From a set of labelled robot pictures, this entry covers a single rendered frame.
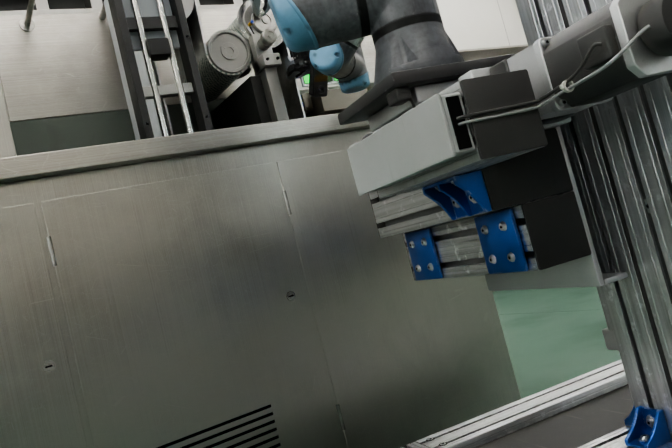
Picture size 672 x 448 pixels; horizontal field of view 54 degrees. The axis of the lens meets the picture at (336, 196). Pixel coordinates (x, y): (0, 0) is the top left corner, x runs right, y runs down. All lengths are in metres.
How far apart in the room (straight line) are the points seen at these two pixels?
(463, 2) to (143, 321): 5.35
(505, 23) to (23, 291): 5.76
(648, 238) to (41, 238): 1.01
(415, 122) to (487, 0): 5.83
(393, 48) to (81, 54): 1.21
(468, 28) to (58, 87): 4.72
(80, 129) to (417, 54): 1.20
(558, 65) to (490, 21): 5.71
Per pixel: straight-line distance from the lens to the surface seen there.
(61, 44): 2.07
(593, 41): 0.72
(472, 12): 6.37
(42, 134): 1.98
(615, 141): 0.96
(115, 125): 2.02
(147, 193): 1.36
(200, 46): 1.84
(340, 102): 1.87
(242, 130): 1.43
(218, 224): 1.39
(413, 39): 1.05
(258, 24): 1.87
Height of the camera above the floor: 0.60
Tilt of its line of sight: 4 degrees up
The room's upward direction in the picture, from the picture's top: 14 degrees counter-clockwise
